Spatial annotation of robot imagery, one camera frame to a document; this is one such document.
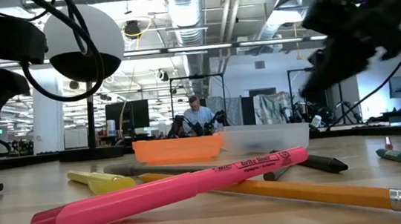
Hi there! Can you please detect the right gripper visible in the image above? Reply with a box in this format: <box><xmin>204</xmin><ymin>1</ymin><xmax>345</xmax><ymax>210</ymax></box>
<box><xmin>290</xmin><ymin>0</ymin><xmax>401</xmax><ymax>102</ymax></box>

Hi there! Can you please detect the clear plastic supply box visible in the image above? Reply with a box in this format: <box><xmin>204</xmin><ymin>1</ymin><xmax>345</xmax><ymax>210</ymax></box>
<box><xmin>219</xmin><ymin>117</ymin><xmax>313</xmax><ymax>158</ymax></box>

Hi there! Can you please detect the orange pencil blue eraser cap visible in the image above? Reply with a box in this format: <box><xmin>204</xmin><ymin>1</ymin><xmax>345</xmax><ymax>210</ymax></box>
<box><xmin>138</xmin><ymin>145</ymin><xmax>401</xmax><ymax>224</ymax></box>

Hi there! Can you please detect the yellow highlighter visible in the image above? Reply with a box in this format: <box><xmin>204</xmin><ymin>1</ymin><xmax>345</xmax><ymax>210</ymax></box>
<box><xmin>66</xmin><ymin>164</ymin><xmax>138</xmax><ymax>199</ymax></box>

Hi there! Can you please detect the dark grey marker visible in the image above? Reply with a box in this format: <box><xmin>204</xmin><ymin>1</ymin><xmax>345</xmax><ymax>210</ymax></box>
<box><xmin>102</xmin><ymin>154</ymin><xmax>217</xmax><ymax>183</ymax></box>

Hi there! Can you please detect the pink highlighter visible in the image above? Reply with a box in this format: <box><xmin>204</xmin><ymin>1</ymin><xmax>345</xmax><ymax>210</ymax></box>
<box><xmin>24</xmin><ymin>145</ymin><xmax>315</xmax><ymax>224</ymax></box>

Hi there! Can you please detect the orange plastic tray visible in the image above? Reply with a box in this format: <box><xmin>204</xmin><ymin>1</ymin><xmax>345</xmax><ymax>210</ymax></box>
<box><xmin>131</xmin><ymin>131</ymin><xmax>226</xmax><ymax>168</ymax></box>

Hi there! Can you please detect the white bottle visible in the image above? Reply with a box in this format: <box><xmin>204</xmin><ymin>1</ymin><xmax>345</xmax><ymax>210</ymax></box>
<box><xmin>308</xmin><ymin>113</ymin><xmax>324</xmax><ymax>130</ymax></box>

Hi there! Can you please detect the white pillar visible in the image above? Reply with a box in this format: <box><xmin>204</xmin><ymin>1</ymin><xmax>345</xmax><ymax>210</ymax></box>
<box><xmin>27</xmin><ymin>83</ymin><xmax>69</xmax><ymax>156</ymax></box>

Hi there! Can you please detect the white cup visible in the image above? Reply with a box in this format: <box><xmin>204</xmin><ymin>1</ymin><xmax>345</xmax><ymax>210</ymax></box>
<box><xmin>105</xmin><ymin>119</ymin><xmax>118</xmax><ymax>137</ymax></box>

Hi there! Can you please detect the person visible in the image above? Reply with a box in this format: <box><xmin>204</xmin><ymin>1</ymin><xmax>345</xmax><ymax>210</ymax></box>
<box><xmin>179</xmin><ymin>93</ymin><xmax>223</xmax><ymax>138</ymax></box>

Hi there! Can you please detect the black monitor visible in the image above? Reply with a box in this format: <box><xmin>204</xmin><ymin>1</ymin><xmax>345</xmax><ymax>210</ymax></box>
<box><xmin>104</xmin><ymin>99</ymin><xmax>152</xmax><ymax>134</ymax></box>

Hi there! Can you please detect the black ceiling speaker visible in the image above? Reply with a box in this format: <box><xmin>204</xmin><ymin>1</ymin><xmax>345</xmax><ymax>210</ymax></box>
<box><xmin>123</xmin><ymin>19</ymin><xmax>143</xmax><ymax>41</ymax></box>

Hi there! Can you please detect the silver ventilation duct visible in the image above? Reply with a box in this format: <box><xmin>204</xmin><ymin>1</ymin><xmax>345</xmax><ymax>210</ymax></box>
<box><xmin>162</xmin><ymin>0</ymin><xmax>218</xmax><ymax>99</ymax></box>
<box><xmin>248</xmin><ymin>0</ymin><xmax>331</xmax><ymax>44</ymax></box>

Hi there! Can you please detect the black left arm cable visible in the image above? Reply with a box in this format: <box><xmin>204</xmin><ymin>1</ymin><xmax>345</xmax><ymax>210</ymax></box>
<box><xmin>0</xmin><ymin>0</ymin><xmax>109</xmax><ymax>110</ymax></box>

